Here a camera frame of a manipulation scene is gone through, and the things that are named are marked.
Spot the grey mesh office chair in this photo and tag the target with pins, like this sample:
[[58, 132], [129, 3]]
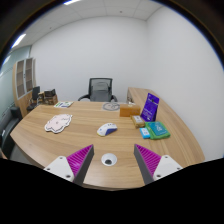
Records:
[[100, 90]]

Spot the dark armchair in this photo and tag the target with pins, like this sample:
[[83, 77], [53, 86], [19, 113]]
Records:
[[8, 130]]

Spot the tan wrapped packet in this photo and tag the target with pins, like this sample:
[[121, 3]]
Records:
[[137, 121]]

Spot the brown cardboard box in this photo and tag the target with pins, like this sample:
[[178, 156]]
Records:
[[50, 100]]

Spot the wooden shelf cabinet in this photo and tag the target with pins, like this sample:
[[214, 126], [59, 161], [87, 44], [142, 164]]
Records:
[[23, 83]]

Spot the green flat packet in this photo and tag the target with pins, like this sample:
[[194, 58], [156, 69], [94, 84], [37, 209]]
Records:
[[158, 130]]

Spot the white and blue computer mouse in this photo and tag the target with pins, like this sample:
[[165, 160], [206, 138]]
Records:
[[107, 129]]

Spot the orange wooden box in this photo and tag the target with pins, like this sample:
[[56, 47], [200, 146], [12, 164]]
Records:
[[129, 111]]

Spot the black cardboard box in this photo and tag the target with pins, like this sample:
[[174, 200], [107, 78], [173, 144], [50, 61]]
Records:
[[49, 92]]

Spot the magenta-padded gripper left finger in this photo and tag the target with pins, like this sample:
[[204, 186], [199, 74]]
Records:
[[61, 166]]

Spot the small blue packet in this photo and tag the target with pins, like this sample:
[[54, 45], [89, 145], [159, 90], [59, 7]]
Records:
[[144, 133]]

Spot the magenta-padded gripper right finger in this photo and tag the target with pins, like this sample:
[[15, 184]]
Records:
[[165, 166]]

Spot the pink pig-shaped mouse pad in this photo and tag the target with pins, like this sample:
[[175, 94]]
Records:
[[58, 123]]

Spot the long ceiling light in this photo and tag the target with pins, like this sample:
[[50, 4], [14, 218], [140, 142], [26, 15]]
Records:
[[71, 2], [18, 40]]

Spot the purple standing pouch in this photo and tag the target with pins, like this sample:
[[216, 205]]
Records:
[[150, 107]]

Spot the white round desk grommet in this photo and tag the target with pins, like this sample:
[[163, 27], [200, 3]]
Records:
[[108, 159]]

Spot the white sticker sheet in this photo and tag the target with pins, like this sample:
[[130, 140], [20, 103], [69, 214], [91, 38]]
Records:
[[63, 104]]

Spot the wooden side desk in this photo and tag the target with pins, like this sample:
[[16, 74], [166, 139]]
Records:
[[138, 94]]

